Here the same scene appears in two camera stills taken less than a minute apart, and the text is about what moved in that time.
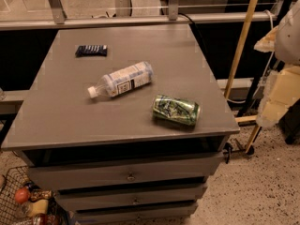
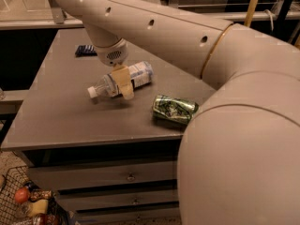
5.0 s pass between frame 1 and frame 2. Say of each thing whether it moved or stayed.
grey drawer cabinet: stayed
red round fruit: stayed
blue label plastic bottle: stayed
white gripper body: moved
